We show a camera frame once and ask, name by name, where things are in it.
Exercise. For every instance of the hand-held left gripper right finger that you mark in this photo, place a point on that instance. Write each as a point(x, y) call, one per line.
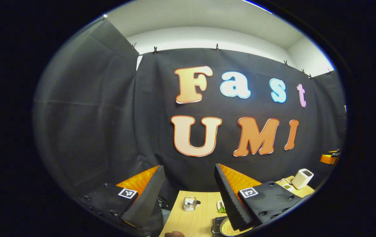
point(230, 200)

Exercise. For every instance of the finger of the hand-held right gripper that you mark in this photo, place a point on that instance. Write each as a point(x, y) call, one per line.
point(328, 159)

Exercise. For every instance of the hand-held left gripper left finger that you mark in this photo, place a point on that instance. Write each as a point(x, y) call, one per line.
point(145, 200)

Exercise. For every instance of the black induction cooktop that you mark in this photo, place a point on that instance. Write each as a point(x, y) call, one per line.
point(218, 219)

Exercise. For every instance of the sandwich with lettuce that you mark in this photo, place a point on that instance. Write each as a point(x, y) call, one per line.
point(221, 206)

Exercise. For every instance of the pile of yellow soybeans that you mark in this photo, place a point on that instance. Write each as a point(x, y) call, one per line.
point(229, 228)

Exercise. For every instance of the white appliance box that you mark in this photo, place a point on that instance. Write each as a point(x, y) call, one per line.
point(302, 178)

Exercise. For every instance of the white divided grain dish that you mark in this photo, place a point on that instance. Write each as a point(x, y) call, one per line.
point(286, 187)

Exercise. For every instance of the black backdrop cloth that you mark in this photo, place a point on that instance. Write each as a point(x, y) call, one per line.
point(109, 115)

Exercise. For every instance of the row of cloth clips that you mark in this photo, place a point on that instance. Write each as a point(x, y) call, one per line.
point(217, 47)

